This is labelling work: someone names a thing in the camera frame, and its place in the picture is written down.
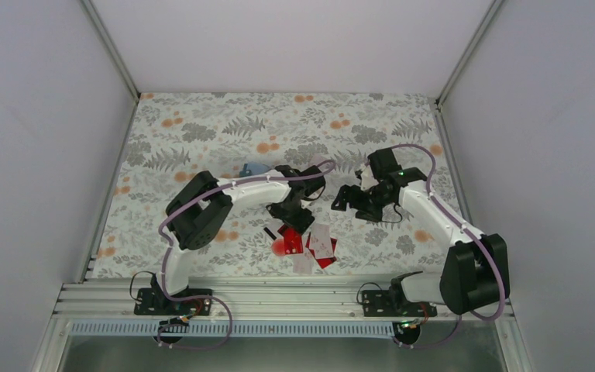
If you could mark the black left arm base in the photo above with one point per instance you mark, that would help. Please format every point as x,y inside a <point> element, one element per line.
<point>151,301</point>

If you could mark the aluminium corner post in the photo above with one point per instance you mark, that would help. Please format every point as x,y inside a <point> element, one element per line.
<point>111,49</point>
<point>481,30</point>

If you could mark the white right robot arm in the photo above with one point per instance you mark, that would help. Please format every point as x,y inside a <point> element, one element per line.
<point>475,274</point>

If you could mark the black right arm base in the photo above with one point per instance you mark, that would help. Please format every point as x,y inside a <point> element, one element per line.
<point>383,304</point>

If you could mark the white cable duct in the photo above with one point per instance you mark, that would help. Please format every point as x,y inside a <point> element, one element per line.
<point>206,328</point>

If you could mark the aluminium corner post right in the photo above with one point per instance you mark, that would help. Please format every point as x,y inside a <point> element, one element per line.
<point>481,30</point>

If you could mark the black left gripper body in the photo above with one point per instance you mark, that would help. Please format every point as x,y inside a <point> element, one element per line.
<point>290,215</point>

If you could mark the white floral card on table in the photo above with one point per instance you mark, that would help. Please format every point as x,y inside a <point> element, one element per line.
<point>318,161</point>

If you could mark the blue leather card holder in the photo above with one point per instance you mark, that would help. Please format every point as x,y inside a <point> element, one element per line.
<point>253,168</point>

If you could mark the aluminium rail frame front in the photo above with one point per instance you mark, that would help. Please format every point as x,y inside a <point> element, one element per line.
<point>248,298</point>

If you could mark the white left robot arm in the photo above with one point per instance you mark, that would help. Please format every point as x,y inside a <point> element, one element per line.
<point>197,213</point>

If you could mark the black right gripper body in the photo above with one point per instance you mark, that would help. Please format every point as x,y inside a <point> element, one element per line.
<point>369,205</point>

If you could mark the aluminium corner post left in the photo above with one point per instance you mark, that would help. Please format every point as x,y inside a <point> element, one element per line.
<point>111,49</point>

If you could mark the white card with red circle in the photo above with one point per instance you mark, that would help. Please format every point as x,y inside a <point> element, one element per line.
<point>277,245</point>

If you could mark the white VIP chip card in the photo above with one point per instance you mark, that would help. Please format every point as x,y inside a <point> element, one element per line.
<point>320,238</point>

